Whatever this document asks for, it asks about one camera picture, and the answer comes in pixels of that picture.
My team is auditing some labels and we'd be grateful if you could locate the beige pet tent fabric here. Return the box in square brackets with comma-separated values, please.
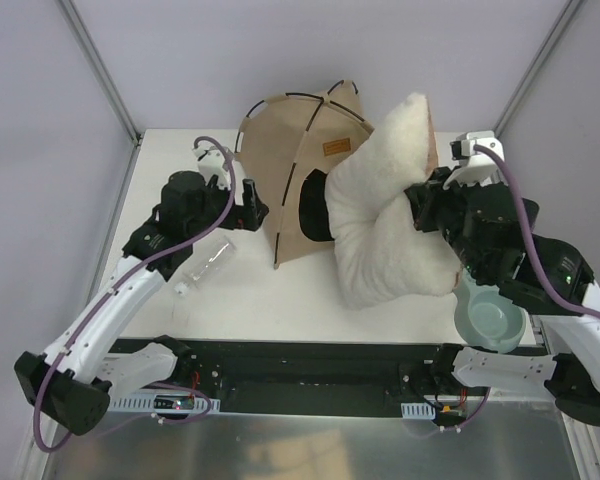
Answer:
[234, 80, 373, 267]

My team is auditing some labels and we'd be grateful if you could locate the white fluffy cushion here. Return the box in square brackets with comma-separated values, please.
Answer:
[325, 93, 462, 309]

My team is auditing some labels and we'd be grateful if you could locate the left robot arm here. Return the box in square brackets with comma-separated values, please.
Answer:
[14, 171, 268, 436]

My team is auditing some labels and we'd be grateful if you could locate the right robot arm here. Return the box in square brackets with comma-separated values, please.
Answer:
[405, 168, 600, 427]

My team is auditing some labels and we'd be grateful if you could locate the green double pet bowl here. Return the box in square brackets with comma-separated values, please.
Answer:
[453, 272, 526, 354]

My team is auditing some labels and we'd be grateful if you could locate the clear plastic bottle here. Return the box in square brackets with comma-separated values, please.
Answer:
[174, 236, 236, 297]

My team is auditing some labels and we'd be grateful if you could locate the left circuit board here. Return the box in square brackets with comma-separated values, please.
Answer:
[153, 395, 220, 414]

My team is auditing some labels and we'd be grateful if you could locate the circuit board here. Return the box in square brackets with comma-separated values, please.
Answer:
[153, 395, 220, 414]
[400, 402, 466, 420]

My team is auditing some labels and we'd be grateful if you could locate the right circuit board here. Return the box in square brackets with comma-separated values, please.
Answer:
[400, 402, 466, 420]

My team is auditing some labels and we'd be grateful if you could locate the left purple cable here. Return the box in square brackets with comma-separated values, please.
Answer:
[32, 135, 239, 454]

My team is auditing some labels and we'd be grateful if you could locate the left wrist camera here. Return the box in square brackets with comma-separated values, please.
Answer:
[192, 146, 231, 190]

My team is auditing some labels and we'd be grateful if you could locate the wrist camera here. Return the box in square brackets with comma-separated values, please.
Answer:
[192, 146, 231, 190]
[444, 130, 504, 189]

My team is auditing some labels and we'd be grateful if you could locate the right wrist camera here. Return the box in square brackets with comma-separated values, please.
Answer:
[444, 130, 504, 189]

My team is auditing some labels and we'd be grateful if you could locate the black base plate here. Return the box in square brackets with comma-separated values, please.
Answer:
[161, 340, 464, 418]

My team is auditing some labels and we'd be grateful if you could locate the right aluminium frame post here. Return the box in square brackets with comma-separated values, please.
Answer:
[493, 0, 588, 137]

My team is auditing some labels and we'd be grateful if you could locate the aluminium frame post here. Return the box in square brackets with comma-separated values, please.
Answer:
[56, 0, 142, 146]
[493, 0, 588, 137]

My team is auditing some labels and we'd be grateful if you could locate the left aluminium frame post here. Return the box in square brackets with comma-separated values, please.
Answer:
[56, 0, 142, 146]

